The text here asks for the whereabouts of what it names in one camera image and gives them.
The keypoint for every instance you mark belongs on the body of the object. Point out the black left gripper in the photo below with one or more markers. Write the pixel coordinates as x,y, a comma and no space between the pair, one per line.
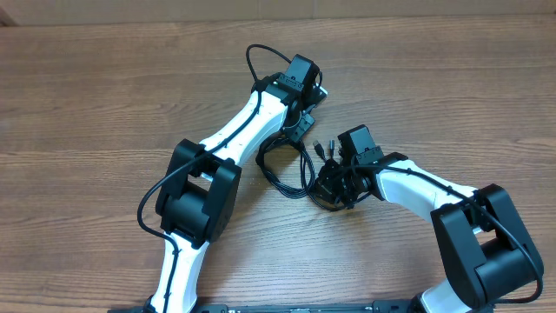
297,130

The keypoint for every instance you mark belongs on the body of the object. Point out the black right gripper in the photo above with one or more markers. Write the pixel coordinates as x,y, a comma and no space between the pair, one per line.
325,190

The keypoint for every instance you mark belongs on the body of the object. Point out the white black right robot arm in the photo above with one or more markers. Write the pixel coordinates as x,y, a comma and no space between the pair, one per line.
488,255

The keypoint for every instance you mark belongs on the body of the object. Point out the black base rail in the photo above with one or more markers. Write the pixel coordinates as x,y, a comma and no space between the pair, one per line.
378,306

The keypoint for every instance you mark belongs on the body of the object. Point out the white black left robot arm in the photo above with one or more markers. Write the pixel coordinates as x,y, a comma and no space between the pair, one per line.
198,192

